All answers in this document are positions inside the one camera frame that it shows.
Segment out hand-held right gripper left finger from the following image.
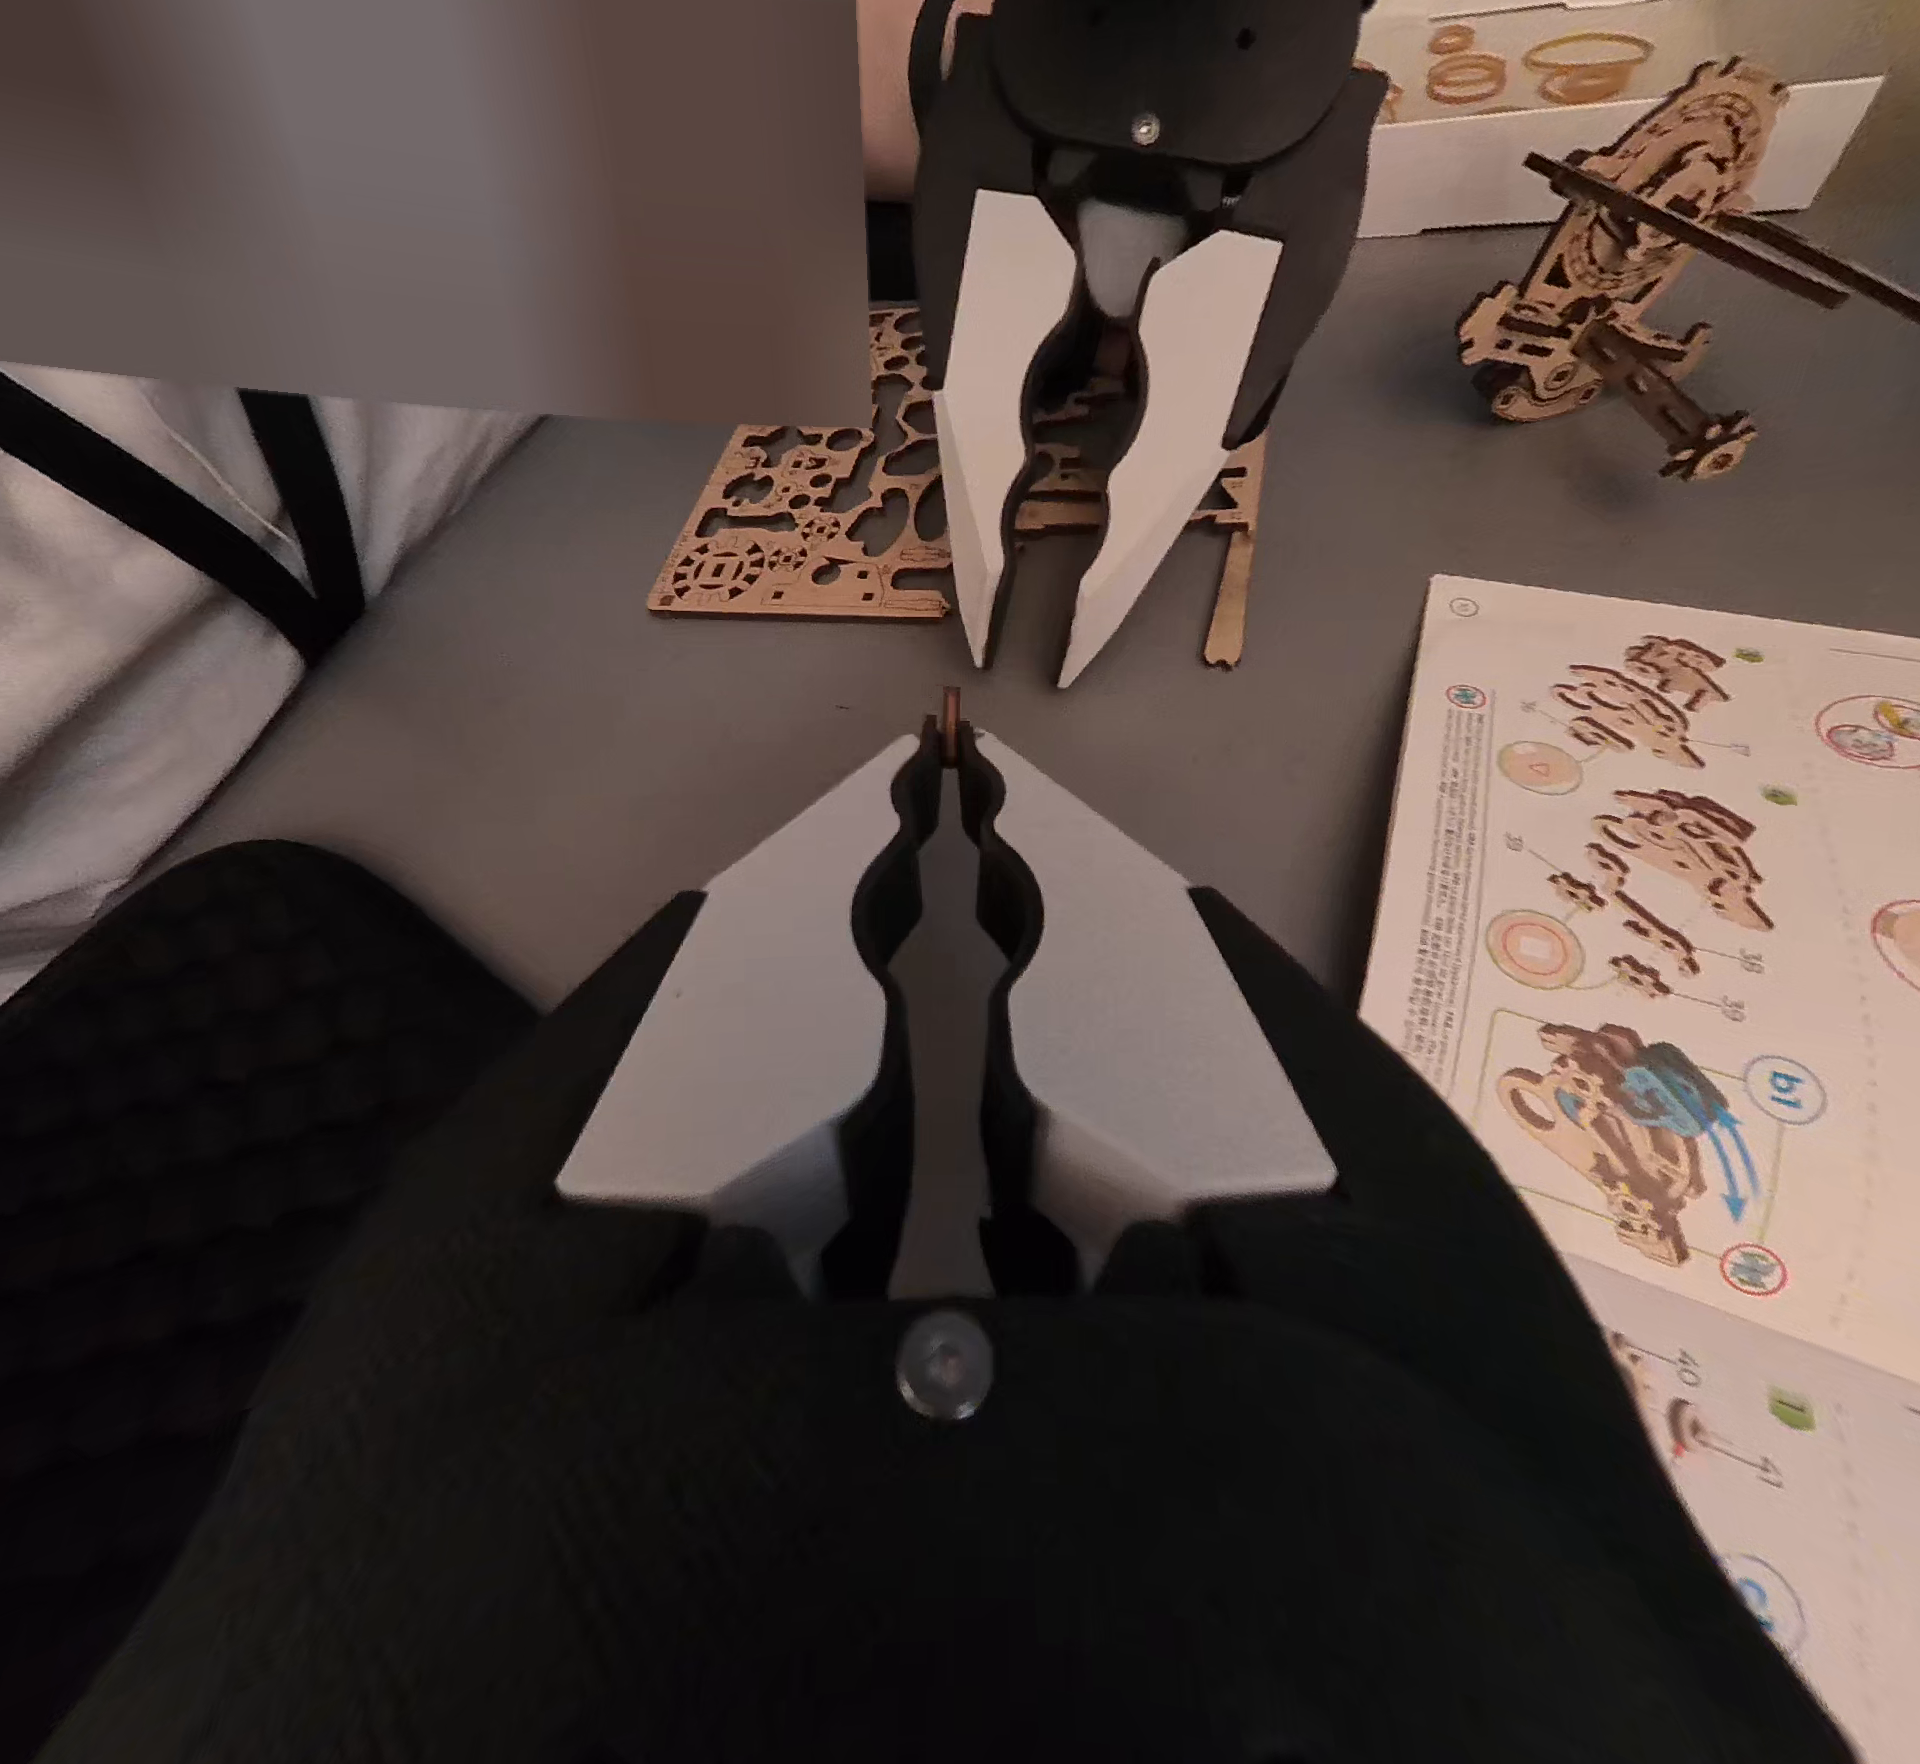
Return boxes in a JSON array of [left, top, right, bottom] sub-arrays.
[[554, 731, 943, 1298]]

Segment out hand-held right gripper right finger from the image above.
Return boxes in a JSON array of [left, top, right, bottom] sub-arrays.
[[959, 729, 1336, 1298]]

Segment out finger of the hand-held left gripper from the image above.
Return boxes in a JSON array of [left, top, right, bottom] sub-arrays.
[[929, 189, 1088, 674], [1055, 231, 1287, 691]]

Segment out person's left forearm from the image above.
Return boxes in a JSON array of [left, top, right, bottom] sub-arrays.
[[859, 0, 962, 203]]

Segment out laser-cut wooden parts sheet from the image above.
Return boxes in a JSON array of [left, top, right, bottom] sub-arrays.
[[647, 300, 1263, 674]]

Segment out wooden model assembly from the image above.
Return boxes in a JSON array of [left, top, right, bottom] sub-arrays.
[[1453, 58, 1920, 484]]

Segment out white cardboard box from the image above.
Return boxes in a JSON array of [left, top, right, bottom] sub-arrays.
[[1348, 0, 1889, 240]]

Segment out illustrated instruction booklet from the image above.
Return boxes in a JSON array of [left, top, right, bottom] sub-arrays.
[[1357, 574, 1920, 1764]]

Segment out black wrist rest pad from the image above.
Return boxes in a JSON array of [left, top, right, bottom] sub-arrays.
[[0, 841, 543, 1751]]

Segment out person in white shirt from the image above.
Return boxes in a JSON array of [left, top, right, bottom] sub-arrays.
[[0, 361, 543, 1001]]

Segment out black strap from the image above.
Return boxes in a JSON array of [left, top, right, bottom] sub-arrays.
[[0, 377, 371, 665]]

